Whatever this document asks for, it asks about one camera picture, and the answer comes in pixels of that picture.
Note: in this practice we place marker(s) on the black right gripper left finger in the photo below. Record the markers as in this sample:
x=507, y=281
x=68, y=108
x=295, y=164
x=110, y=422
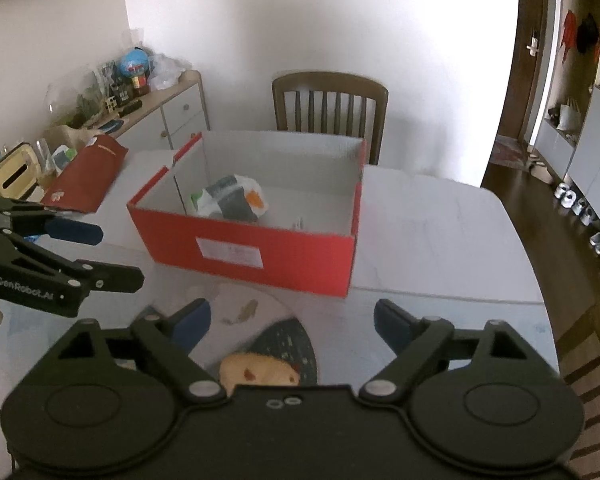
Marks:
x=165, y=343

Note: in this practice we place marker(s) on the brown wooden chair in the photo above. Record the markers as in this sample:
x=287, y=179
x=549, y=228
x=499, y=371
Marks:
x=332, y=103

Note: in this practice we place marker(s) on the blue globe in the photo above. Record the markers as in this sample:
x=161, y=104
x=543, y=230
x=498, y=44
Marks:
x=134, y=62

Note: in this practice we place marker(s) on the white wall cabinet unit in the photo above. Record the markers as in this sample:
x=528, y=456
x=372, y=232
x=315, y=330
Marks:
x=569, y=135

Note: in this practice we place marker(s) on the yellow tissue box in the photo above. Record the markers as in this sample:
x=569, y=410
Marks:
x=19, y=170

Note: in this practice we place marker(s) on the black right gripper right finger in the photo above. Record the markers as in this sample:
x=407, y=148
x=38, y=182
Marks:
x=419, y=345

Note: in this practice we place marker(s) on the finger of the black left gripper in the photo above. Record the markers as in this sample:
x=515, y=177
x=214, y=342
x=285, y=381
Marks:
x=36, y=270
x=33, y=219

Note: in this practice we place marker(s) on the red cardboard box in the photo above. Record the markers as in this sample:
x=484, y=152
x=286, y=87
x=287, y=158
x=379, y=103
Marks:
x=269, y=207

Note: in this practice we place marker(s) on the white sideboard cabinet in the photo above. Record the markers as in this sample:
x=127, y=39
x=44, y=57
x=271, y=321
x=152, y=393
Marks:
x=165, y=121

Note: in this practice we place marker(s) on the dark wooden door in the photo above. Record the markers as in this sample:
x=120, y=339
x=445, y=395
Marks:
x=531, y=21

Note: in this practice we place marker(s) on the yellow spotted plush toy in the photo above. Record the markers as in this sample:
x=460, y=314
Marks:
x=254, y=369

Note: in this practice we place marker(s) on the red paper bag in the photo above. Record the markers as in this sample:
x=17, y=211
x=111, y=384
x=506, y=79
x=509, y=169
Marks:
x=84, y=183

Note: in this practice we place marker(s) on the white plastic snack bag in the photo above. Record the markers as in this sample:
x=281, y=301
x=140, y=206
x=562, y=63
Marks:
x=232, y=198

